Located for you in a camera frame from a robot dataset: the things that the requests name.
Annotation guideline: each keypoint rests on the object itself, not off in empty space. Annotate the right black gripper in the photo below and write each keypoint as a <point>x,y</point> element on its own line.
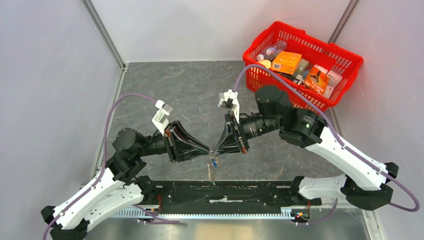
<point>232,147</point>

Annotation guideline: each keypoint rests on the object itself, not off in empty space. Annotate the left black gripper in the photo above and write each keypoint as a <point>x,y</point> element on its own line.
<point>178,140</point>

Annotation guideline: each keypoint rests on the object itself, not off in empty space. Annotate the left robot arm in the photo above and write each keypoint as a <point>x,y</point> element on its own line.
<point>118,185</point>

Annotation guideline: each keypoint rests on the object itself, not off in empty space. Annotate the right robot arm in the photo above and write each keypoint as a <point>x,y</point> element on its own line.
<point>364,181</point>

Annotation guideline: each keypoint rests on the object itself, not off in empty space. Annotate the round yellow lid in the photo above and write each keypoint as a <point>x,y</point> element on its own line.
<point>266,63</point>

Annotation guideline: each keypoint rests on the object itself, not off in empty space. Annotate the clear plastic bottle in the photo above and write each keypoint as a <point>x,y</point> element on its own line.
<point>271,52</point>

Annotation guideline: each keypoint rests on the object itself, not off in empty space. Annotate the orange cardboard box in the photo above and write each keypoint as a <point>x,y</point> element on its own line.
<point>286,62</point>

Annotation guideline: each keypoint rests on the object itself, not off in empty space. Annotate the orange white product box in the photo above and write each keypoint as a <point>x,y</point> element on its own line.
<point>317,79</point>

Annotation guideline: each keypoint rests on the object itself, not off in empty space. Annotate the white small box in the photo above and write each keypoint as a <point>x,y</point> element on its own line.
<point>333,80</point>

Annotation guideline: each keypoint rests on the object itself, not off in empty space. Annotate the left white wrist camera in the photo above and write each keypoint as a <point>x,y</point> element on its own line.
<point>160,119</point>

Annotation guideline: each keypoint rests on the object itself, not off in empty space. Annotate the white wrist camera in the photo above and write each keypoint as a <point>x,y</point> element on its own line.
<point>160,119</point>
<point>229,99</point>

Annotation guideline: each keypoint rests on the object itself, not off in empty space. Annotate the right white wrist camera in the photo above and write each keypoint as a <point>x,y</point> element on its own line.
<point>229,99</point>

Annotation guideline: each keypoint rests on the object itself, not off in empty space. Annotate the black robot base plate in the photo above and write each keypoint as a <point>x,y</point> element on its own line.
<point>227,197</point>

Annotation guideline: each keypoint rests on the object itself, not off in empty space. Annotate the slotted cable duct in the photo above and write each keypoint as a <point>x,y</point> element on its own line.
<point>136,213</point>

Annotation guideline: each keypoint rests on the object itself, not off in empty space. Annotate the left aluminium frame post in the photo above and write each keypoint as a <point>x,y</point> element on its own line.
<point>100,26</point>

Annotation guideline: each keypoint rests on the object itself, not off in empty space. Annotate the aluminium frame post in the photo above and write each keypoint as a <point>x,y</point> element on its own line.
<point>100,26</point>
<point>345,17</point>

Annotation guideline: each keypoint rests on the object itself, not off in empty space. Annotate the right aluminium frame post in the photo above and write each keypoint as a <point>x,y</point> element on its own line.
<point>345,17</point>

